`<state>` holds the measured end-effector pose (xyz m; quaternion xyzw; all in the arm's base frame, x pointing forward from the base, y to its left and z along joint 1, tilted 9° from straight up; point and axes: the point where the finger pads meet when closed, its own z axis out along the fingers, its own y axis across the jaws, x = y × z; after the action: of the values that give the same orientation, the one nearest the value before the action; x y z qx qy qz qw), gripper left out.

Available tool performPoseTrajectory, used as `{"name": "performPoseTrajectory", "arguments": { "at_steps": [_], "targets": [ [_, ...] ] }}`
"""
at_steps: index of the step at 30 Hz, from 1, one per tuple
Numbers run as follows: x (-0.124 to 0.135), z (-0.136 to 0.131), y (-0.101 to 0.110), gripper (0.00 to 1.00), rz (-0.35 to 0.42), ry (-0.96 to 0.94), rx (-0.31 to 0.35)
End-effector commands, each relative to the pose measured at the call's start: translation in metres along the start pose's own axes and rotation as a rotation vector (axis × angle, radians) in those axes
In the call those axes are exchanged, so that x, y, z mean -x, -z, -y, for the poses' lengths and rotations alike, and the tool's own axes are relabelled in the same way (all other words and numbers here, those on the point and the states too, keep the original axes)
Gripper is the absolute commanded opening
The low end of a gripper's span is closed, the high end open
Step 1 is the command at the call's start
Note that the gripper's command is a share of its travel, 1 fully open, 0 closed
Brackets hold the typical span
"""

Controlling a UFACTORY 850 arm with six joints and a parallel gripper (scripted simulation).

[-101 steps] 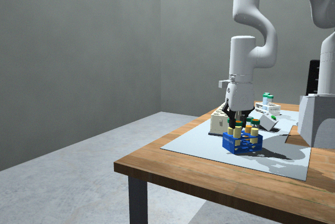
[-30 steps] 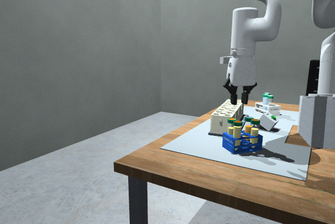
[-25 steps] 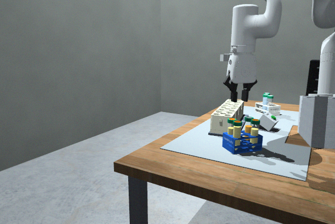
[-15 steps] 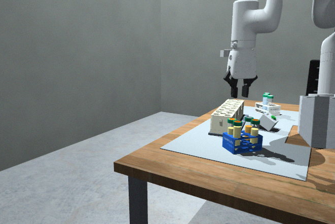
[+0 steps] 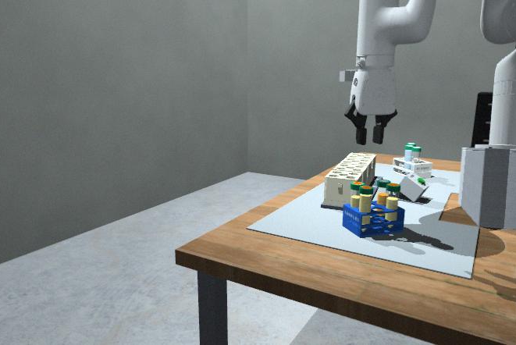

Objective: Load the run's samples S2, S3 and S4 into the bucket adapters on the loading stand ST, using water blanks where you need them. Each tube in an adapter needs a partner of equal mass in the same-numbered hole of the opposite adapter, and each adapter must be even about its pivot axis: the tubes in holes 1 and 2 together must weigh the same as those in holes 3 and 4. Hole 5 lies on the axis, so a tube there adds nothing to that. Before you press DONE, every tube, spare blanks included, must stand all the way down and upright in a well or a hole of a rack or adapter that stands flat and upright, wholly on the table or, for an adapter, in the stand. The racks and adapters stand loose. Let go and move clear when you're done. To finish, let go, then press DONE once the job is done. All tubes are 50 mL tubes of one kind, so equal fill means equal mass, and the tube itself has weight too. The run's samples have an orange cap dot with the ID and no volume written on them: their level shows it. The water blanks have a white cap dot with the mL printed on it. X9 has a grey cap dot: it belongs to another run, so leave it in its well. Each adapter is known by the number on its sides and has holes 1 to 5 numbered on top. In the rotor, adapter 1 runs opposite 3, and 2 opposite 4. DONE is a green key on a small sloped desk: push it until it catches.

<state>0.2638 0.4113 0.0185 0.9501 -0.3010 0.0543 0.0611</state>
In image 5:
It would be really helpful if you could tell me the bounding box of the green-capped tube with orange cap dot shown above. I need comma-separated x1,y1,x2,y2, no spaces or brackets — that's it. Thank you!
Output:
385,183,400,221
351,182,365,208

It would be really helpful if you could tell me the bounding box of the blue tube rack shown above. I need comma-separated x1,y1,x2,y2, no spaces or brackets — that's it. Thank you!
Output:
342,201,404,237

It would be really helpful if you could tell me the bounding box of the green-capped tube with orange label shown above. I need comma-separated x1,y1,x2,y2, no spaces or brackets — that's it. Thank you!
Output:
359,186,374,225

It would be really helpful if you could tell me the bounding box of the white bucket adapter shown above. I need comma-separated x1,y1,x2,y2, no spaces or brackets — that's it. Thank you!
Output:
340,158,372,186
333,164,368,186
347,153,376,182

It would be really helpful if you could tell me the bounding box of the cream bucket adapter with holes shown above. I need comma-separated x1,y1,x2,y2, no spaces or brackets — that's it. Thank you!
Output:
323,170,362,207

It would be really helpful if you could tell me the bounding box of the grey table surface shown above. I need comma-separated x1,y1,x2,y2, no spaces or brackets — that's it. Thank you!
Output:
246,169,479,279

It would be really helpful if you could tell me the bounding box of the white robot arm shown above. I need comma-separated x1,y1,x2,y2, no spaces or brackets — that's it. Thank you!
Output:
356,0,516,149

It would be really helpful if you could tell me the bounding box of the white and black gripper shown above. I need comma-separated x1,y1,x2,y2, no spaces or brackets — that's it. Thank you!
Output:
344,69,397,145

